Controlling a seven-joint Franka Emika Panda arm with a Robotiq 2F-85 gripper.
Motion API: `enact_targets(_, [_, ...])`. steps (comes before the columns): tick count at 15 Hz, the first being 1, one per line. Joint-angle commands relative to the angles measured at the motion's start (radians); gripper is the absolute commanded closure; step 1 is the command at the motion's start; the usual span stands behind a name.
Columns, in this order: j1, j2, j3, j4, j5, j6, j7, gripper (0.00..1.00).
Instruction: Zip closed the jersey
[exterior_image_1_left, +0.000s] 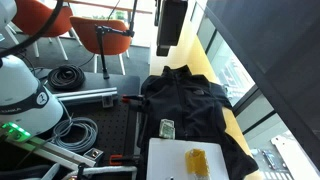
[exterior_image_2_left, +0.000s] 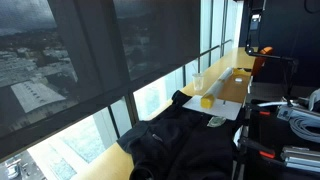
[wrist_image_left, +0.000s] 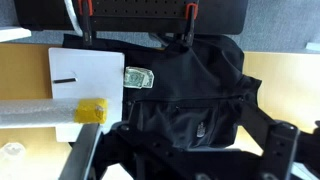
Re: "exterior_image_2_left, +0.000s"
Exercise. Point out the small white object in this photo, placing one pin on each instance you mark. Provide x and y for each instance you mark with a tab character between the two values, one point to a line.
238	80

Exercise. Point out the white rounded object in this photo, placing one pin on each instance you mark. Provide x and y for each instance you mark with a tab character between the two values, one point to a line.
314	100

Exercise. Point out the white wrapped tube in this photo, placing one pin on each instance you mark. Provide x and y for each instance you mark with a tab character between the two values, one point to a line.
271	103

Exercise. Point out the yellow foam block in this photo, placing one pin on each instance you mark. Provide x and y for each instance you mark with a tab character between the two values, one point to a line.
207	101

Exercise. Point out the black zip-up fleece jacket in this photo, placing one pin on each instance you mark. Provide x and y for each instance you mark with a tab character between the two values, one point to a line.
186	146

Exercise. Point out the clear plastic tube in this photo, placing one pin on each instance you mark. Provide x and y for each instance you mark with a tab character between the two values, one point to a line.
220	81

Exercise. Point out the black orange bar clamp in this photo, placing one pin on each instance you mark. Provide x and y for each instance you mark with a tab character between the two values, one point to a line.
264	113
263	149

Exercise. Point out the dark mesh roller blind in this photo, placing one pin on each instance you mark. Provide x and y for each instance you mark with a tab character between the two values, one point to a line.
156	33
26	50

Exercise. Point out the yellow flat object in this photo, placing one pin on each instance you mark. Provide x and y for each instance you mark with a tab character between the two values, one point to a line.
240	71

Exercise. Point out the aluminium extrusion bar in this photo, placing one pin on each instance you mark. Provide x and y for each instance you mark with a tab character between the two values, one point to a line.
300	151
301	165

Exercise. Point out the white mounting rail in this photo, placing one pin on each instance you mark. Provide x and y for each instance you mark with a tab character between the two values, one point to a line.
305	112

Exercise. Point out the small grey box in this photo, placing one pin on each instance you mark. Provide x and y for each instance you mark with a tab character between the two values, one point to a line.
283	113

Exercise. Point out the white paper sheet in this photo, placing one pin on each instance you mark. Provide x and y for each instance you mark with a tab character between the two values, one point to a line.
228	110

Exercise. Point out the black camera stand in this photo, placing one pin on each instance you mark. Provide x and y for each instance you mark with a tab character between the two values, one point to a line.
283	58

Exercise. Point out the clear plastic cup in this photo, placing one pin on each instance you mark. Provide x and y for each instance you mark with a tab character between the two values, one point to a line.
198	81

